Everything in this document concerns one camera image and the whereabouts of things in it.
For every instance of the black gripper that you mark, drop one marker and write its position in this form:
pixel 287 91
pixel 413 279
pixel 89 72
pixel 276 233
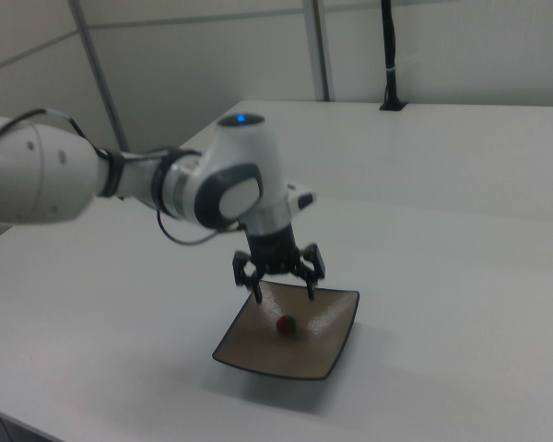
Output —
pixel 274 251

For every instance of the small red strawberry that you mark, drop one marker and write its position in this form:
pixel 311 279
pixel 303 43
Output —
pixel 287 324

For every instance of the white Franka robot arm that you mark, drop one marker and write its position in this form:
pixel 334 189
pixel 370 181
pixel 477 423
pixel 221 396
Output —
pixel 175 184

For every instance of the square brown ceramic plate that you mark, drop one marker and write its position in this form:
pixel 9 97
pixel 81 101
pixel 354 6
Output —
pixel 288 333

